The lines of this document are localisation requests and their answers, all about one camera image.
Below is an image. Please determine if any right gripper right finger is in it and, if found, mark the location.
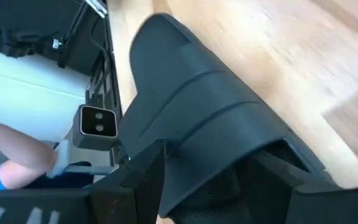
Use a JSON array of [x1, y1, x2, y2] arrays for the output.
[[239, 151, 358, 224]]

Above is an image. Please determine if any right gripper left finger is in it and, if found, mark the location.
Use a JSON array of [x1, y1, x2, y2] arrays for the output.
[[0, 140, 167, 224]]

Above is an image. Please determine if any black rubber slide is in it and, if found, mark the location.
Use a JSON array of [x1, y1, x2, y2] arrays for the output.
[[116, 12, 335, 224]]

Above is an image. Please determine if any white desk top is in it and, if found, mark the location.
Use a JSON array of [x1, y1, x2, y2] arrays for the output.
[[0, 46, 90, 143]]

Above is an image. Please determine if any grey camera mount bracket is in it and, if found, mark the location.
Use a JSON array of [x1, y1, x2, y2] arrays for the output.
[[46, 139, 117, 180]]

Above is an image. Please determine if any black depth camera box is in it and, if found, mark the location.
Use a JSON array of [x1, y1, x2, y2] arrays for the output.
[[72, 104, 119, 152]]

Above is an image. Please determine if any silver metal bracket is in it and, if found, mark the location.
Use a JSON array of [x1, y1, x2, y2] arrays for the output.
[[84, 0, 109, 18]]

